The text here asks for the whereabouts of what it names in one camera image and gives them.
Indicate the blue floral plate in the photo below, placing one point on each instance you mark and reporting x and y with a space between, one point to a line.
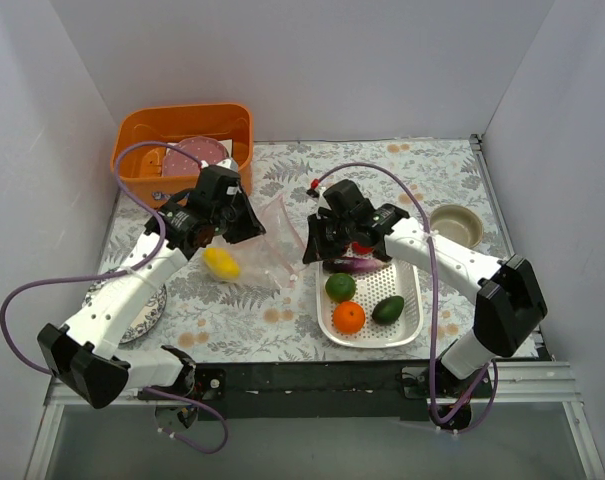
145 320

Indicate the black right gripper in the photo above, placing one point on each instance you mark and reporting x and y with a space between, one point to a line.
322 240

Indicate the dark green avocado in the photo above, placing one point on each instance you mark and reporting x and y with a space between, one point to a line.
388 310

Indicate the pink polka dot plate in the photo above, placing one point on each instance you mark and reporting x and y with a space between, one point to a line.
192 157

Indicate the green lime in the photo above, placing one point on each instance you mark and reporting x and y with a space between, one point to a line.
340 287

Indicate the red apple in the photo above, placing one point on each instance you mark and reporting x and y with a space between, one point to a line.
361 249

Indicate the floral patterned table mat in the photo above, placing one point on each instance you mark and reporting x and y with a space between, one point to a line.
217 322

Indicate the orange plastic tub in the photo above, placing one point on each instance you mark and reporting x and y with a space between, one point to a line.
202 129

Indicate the clear zip top bag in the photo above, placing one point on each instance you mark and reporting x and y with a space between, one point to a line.
273 260

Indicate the orange tangerine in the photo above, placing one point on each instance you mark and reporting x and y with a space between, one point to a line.
348 318

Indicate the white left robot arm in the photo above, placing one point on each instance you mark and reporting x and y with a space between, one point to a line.
84 351

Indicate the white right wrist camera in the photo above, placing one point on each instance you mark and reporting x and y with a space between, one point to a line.
316 193

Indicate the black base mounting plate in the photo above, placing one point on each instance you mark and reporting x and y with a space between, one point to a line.
348 389

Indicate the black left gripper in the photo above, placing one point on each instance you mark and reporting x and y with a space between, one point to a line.
243 218

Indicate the yellow mango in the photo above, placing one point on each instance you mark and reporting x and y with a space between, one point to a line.
221 264

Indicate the white perforated plastic basket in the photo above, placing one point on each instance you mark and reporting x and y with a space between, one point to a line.
397 278

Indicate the beige ceramic bowl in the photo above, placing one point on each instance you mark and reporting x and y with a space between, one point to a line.
458 224

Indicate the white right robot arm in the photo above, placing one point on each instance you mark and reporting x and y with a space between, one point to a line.
507 297

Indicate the purple eggplant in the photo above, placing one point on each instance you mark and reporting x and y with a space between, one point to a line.
353 265

